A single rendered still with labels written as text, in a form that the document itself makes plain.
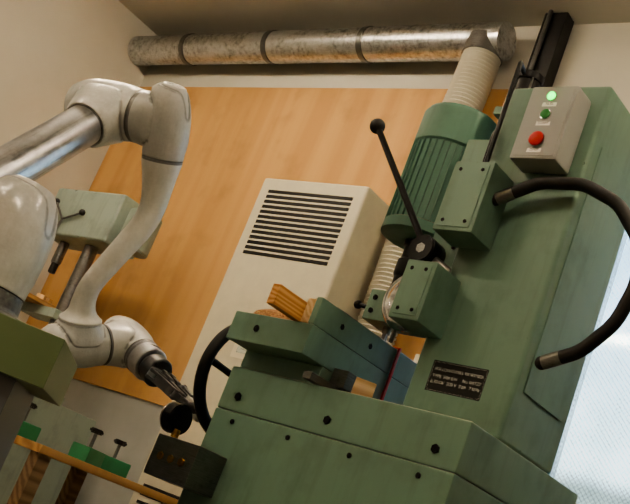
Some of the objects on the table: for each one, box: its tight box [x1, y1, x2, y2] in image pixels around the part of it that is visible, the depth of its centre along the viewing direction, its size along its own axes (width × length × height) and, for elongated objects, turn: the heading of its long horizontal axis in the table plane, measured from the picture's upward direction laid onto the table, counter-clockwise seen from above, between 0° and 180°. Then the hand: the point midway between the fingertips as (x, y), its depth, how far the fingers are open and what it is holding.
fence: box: [308, 297, 417, 388], centre depth 212 cm, size 60×2×6 cm, turn 11°
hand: (193, 408), depth 231 cm, fingers closed
